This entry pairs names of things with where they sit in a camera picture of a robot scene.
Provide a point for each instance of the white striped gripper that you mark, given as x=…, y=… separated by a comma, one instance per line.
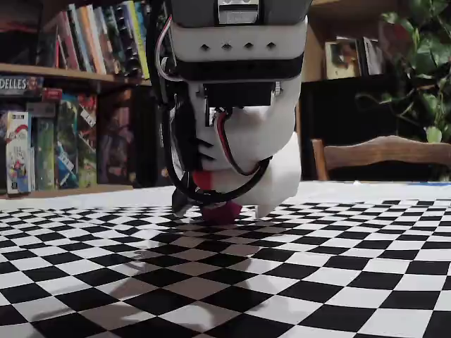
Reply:
x=271, y=155

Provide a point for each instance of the pink faceted ball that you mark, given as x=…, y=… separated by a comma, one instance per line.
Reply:
x=222, y=214

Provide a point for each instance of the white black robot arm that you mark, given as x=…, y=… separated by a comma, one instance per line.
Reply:
x=239, y=42

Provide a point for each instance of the black crime game box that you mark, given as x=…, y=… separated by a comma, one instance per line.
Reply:
x=148, y=141

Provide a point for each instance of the dark purple game box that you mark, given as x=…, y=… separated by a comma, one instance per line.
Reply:
x=115, y=141

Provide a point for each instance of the green red game box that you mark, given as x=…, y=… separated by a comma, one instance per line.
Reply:
x=87, y=148

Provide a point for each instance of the teal game box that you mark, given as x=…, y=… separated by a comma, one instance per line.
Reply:
x=67, y=148

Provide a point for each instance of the dark green game box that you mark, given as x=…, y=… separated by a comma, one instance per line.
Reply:
x=44, y=158

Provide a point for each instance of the small red box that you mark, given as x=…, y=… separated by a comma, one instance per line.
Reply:
x=52, y=95

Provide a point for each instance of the white game box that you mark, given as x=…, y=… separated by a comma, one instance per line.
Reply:
x=18, y=155

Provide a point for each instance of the blue titled flat box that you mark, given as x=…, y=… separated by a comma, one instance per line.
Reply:
x=19, y=86

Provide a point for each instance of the black white checkerboard mat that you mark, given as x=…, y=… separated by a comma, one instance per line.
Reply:
x=317, y=281

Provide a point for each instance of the wooden chair back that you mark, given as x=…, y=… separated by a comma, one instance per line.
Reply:
x=384, y=155

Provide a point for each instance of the beige picture book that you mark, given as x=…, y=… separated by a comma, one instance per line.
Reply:
x=341, y=61

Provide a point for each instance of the yellow upright book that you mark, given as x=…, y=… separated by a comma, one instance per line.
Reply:
x=139, y=42

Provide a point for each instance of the grey upright book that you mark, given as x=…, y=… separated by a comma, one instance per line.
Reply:
x=371, y=56

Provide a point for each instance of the light wooden bookshelf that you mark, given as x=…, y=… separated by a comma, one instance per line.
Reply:
x=70, y=74

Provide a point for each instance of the orange upright book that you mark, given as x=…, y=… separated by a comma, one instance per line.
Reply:
x=91, y=38

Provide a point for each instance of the pink upright book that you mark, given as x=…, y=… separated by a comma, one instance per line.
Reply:
x=68, y=40

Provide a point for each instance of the green leafy plant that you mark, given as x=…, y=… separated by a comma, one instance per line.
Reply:
x=423, y=53

